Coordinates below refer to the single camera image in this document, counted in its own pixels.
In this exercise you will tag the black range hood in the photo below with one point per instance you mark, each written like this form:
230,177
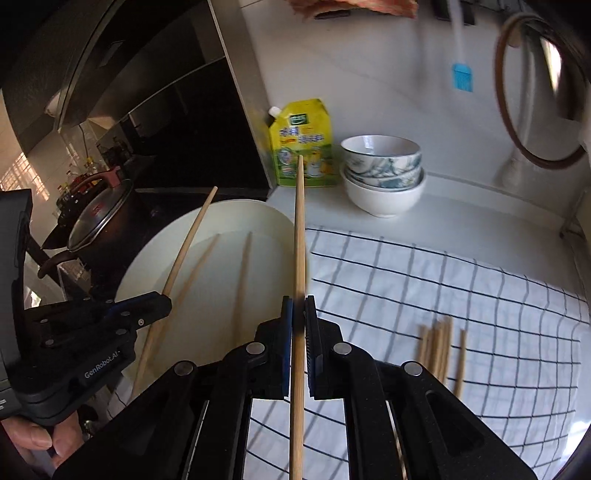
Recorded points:
184,115

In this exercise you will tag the green patterned bowl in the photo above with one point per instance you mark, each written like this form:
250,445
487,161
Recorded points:
404,182
369,161

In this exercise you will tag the blue silicone brush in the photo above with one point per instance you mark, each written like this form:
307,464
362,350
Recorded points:
462,78

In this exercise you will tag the black gas stove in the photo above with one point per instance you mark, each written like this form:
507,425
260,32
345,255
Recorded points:
194,194

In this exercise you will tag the wooden chopstick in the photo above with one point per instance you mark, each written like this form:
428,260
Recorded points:
189,240
201,263
243,286
300,230

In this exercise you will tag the yellow seasoning pouch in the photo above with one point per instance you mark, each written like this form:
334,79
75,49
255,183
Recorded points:
304,134

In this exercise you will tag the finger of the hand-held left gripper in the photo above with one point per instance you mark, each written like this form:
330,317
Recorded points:
154,309

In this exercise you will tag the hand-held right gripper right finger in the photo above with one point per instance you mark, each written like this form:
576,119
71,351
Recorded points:
310,350

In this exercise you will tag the glass pot lid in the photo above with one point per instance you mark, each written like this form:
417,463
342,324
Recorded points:
99,217

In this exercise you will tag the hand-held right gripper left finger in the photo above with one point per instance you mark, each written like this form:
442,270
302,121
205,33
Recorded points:
287,344

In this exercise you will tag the round wooden rimmed sieve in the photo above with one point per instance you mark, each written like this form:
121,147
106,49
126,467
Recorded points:
503,92

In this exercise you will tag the black checked white cloth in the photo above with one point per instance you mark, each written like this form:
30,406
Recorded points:
392,277

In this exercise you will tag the black hook rail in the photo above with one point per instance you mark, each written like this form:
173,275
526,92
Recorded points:
438,9

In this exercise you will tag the person's left hand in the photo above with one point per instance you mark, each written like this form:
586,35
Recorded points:
27,436

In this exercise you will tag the dark cooking pot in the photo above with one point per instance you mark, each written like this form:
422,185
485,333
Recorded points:
111,258

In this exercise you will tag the round white plate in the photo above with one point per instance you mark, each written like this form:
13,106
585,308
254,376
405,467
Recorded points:
270,277

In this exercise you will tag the row of condiment bottles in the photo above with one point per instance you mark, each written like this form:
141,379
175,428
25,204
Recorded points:
78,180

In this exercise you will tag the bunch of wooden chopsticks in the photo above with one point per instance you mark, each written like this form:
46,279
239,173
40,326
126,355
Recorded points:
436,346

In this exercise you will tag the white bowl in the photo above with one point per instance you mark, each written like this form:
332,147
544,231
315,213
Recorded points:
383,201

